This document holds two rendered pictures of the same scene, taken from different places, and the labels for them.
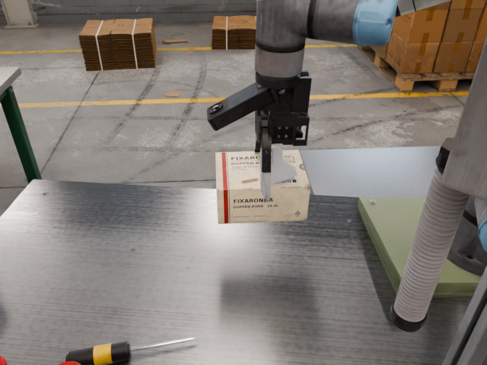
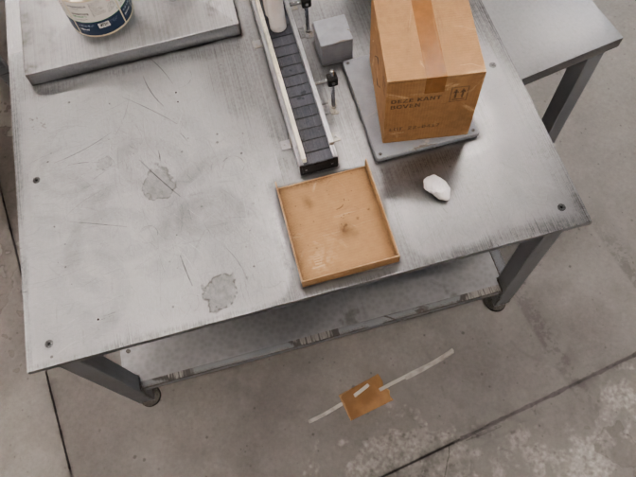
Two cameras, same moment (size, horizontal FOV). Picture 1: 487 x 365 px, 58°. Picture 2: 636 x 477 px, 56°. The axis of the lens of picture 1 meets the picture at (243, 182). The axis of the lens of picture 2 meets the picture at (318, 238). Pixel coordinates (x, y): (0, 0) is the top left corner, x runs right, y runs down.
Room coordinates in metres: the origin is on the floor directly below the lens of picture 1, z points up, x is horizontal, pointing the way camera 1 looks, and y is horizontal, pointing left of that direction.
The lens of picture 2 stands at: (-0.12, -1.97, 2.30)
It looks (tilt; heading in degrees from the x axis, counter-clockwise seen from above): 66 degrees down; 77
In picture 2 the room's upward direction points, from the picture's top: 8 degrees counter-clockwise
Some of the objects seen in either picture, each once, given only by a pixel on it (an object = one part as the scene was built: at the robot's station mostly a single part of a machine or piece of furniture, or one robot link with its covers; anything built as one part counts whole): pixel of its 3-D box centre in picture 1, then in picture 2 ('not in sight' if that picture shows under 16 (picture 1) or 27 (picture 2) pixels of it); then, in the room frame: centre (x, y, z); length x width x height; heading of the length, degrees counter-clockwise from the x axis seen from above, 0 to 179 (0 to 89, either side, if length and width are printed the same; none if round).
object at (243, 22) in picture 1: (242, 31); not in sight; (4.75, 0.01, 0.11); 0.65 x 0.54 x 0.22; 91
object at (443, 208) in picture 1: (430, 246); not in sight; (0.29, -0.17, 1.18); 0.04 x 0.04 x 0.21
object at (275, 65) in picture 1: (278, 59); not in sight; (0.66, -0.05, 1.23); 0.08 x 0.08 x 0.05
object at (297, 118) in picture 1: (280, 107); not in sight; (0.66, -0.06, 1.14); 0.09 x 0.08 x 0.12; 94
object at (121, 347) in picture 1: (132, 349); not in sight; (0.41, 0.17, 0.84); 0.20 x 0.03 x 0.03; 102
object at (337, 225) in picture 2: not in sight; (335, 220); (0.08, -1.32, 0.85); 0.30 x 0.26 x 0.04; 85
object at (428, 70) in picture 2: not in sight; (421, 64); (0.45, -1.03, 0.99); 0.30 x 0.24 x 0.27; 75
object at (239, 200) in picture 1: (259, 185); not in sight; (0.66, -0.03, 0.99); 0.16 x 0.12 x 0.07; 94
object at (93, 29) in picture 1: (120, 43); not in sight; (4.17, 1.18, 0.16); 0.65 x 0.54 x 0.32; 98
